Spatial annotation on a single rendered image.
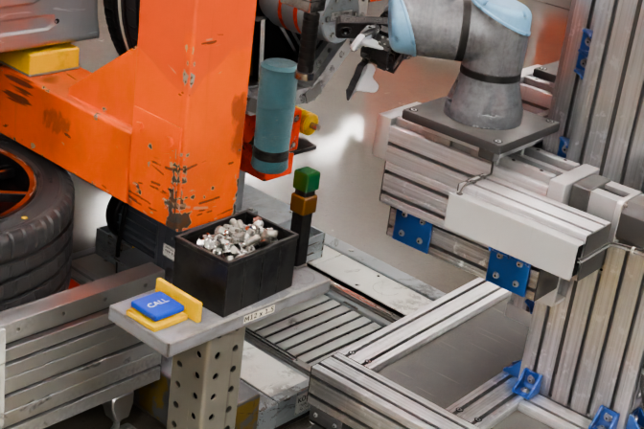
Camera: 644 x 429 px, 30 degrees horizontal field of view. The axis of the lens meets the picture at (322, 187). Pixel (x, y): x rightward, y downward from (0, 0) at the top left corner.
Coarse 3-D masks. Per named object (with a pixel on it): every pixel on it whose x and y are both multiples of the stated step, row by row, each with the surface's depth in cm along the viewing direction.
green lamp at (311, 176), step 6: (300, 168) 238; (306, 168) 238; (294, 174) 237; (300, 174) 236; (306, 174) 235; (312, 174) 236; (318, 174) 237; (294, 180) 237; (300, 180) 236; (306, 180) 235; (312, 180) 236; (318, 180) 238; (294, 186) 238; (300, 186) 237; (306, 186) 236; (312, 186) 237; (318, 186) 238; (306, 192) 236
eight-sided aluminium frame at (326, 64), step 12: (360, 0) 300; (360, 12) 302; (324, 48) 303; (336, 48) 301; (348, 48) 303; (324, 60) 301; (336, 60) 302; (324, 72) 300; (300, 84) 299; (312, 84) 298; (324, 84) 301; (252, 96) 283; (300, 96) 296; (312, 96) 299; (252, 108) 284
